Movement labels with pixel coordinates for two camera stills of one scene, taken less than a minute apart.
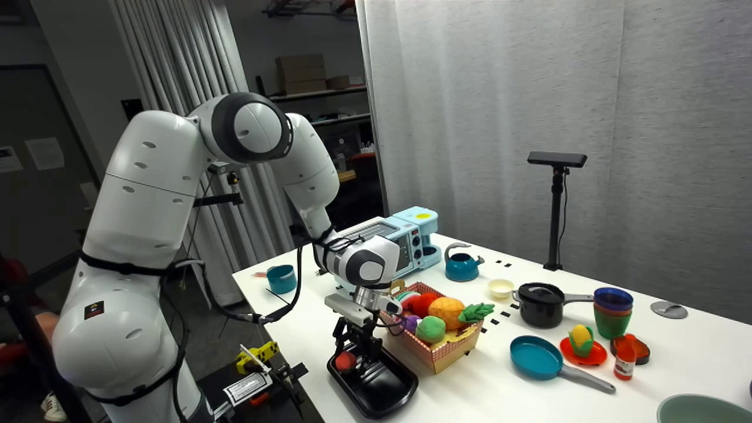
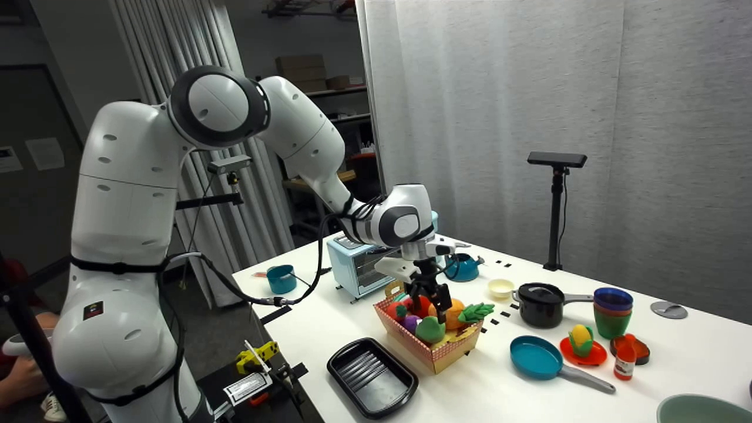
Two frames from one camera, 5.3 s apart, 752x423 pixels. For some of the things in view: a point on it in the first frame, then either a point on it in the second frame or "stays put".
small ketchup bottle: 624,354 stays put
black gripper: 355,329 to 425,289
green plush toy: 431,329 stays put
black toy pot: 542,305 stays put
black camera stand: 557,162 stays put
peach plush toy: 344,363 to 421,307
